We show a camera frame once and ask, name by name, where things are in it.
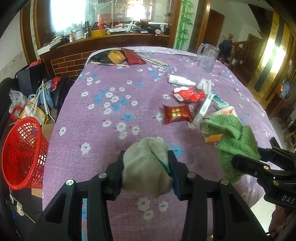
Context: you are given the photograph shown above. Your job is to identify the crumpled clear plastic wrapper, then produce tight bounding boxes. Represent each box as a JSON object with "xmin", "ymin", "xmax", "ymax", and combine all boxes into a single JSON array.
[{"xmin": 196, "ymin": 77, "xmax": 215, "ymax": 94}]

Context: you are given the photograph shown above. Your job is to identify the long white carton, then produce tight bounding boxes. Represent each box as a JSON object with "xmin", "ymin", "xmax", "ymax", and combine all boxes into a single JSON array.
[{"xmin": 193, "ymin": 93, "xmax": 214, "ymax": 126}]

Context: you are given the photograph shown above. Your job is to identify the orange box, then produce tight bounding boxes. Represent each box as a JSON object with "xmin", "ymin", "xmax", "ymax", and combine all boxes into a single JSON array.
[{"xmin": 202, "ymin": 130, "xmax": 223, "ymax": 143}]

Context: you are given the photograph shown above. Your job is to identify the bundle of chopsticks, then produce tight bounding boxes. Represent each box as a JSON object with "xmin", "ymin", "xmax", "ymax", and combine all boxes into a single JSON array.
[{"xmin": 136, "ymin": 53, "xmax": 169, "ymax": 67}]

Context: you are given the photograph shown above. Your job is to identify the beige knitted sock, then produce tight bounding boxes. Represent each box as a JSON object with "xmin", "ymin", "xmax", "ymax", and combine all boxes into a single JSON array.
[{"xmin": 121, "ymin": 137, "xmax": 174, "ymax": 198}]

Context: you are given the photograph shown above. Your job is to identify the wooden chopstick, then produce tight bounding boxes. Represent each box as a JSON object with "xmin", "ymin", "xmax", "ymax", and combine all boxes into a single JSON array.
[{"xmin": 91, "ymin": 61, "xmax": 130, "ymax": 68}]

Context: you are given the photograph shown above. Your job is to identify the yellow tape roll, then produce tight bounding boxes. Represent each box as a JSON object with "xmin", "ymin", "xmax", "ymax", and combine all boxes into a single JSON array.
[{"xmin": 108, "ymin": 50, "xmax": 125, "ymax": 65}]

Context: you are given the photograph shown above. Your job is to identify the dark cloth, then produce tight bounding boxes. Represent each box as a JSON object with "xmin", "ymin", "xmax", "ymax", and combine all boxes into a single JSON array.
[{"xmin": 218, "ymin": 39, "xmax": 233, "ymax": 62}]

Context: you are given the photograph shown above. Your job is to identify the clear glass mug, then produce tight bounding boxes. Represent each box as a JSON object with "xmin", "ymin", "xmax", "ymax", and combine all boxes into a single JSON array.
[{"xmin": 197, "ymin": 43, "xmax": 220, "ymax": 72}]

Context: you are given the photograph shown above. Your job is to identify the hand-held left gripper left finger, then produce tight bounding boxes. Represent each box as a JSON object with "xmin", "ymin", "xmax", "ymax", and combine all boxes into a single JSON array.
[{"xmin": 28, "ymin": 150, "xmax": 126, "ymax": 241}]

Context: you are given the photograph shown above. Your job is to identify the black leather chair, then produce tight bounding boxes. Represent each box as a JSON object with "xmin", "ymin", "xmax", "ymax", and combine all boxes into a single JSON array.
[{"xmin": 50, "ymin": 76, "xmax": 75, "ymax": 114}]

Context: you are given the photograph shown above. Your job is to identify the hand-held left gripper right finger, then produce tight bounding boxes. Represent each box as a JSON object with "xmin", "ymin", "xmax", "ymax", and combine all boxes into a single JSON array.
[{"xmin": 167, "ymin": 150, "xmax": 266, "ymax": 241}]

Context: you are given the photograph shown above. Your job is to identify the purple floral tablecloth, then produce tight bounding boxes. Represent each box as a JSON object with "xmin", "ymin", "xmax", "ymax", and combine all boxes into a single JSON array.
[{"xmin": 42, "ymin": 46, "xmax": 285, "ymax": 241}]

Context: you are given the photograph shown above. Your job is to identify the dark red snack packet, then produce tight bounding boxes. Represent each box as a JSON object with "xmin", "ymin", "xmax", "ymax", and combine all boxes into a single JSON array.
[{"xmin": 162, "ymin": 104, "xmax": 193, "ymax": 125}]

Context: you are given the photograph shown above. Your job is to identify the black shopping bag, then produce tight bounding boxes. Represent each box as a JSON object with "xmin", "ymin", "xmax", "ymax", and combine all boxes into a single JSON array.
[{"xmin": 16, "ymin": 64, "xmax": 48, "ymax": 96}]

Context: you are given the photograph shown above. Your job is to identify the teal tissue pack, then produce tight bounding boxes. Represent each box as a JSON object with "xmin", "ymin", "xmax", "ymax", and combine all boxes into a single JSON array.
[{"xmin": 211, "ymin": 94, "xmax": 230, "ymax": 110}]

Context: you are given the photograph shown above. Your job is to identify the metal pot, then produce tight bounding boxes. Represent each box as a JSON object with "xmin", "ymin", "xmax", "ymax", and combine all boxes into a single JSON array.
[{"xmin": 70, "ymin": 28, "xmax": 86, "ymax": 42}]

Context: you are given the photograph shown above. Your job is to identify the red plastic basket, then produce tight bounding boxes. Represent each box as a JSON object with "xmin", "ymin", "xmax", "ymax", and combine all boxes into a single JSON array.
[{"xmin": 1, "ymin": 116, "xmax": 49, "ymax": 190}]

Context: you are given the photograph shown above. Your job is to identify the white squeeze bottle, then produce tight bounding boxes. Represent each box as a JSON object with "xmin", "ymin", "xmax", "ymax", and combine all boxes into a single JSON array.
[{"xmin": 168, "ymin": 75, "xmax": 196, "ymax": 86}]

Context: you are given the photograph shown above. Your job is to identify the wooden counter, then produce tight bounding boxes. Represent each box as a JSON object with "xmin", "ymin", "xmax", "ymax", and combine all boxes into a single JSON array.
[{"xmin": 38, "ymin": 34, "xmax": 173, "ymax": 79}]

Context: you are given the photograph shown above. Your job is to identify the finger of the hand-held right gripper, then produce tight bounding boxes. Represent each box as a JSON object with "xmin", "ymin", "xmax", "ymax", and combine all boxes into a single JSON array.
[
  {"xmin": 258, "ymin": 137, "xmax": 296, "ymax": 171},
  {"xmin": 231, "ymin": 154, "xmax": 278, "ymax": 181}
]

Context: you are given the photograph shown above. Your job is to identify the white packet with red label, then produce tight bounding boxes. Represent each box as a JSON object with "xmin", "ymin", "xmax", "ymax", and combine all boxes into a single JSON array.
[{"xmin": 209, "ymin": 106, "xmax": 238, "ymax": 118}]

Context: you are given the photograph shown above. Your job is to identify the person's right forearm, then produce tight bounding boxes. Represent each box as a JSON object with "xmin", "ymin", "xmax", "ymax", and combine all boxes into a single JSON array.
[{"xmin": 269, "ymin": 205, "xmax": 296, "ymax": 234}]

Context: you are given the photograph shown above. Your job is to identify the green towel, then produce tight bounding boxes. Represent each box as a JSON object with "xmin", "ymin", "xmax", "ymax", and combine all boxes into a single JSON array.
[{"xmin": 199, "ymin": 115, "xmax": 261, "ymax": 183}]

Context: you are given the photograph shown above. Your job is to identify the white plastic bag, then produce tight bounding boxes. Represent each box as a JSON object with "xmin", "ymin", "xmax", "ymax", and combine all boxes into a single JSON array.
[{"xmin": 9, "ymin": 89, "xmax": 28, "ymax": 114}]

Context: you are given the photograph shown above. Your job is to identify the blue glove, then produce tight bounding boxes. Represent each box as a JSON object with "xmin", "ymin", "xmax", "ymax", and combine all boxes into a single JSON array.
[{"xmin": 39, "ymin": 88, "xmax": 54, "ymax": 108}]

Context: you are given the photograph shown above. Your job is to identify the wooden door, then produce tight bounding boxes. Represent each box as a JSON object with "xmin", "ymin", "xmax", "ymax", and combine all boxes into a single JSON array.
[{"xmin": 205, "ymin": 9, "xmax": 225, "ymax": 47}]

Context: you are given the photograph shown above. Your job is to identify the cardboard box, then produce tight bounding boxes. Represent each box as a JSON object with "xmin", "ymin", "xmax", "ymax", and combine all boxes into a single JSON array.
[{"xmin": 31, "ymin": 123, "xmax": 56, "ymax": 199}]

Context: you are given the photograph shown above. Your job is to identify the red pouch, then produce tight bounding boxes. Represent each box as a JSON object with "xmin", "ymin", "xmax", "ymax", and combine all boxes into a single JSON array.
[{"xmin": 121, "ymin": 47, "xmax": 147, "ymax": 65}]

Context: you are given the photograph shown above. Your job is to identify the torn red paper box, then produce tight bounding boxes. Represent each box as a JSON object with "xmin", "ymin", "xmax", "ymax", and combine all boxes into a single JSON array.
[{"xmin": 171, "ymin": 87, "xmax": 206, "ymax": 102}]

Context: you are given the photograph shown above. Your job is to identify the red printed packet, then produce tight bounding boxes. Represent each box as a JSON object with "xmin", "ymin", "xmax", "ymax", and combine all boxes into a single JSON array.
[{"xmin": 44, "ymin": 77, "xmax": 62, "ymax": 90}]

